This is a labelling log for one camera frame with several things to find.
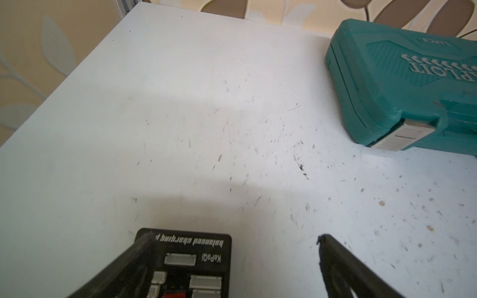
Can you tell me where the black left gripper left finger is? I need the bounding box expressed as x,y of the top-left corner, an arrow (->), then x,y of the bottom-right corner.
70,232 -> 157,298

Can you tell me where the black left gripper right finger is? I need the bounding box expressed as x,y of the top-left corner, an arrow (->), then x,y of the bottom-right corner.
317,234 -> 402,298

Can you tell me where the black balanced charging board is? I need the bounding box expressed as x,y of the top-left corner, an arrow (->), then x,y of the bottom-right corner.
135,228 -> 232,298

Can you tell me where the green plastic tool case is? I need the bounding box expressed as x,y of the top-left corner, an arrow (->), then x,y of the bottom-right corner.
325,19 -> 477,155

